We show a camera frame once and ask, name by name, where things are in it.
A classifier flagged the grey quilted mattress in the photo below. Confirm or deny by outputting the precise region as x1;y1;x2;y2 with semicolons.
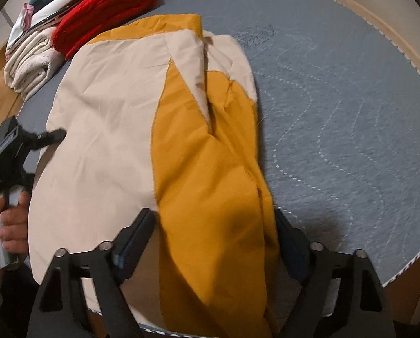
15;0;420;338

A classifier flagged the person's left hand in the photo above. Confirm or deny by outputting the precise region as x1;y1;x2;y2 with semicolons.
0;192;31;287

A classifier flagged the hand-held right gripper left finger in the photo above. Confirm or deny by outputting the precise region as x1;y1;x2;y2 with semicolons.
27;208;158;338

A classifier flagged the speckled cream folded blanket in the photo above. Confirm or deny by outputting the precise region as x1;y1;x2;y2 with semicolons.
4;47;66;100

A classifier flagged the white and pink folded cloth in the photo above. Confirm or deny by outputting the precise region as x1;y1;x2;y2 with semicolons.
6;2;35;52

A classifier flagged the beige and yellow jacket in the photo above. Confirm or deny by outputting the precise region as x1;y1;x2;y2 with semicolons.
27;14;281;338

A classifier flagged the red folded blanket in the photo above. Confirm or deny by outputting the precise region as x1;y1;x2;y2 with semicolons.
52;0;158;60

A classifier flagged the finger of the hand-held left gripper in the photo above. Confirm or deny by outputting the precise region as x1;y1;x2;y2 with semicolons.
30;129;68;150

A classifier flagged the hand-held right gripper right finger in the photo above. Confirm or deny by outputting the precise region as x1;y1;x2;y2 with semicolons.
273;208;397;338

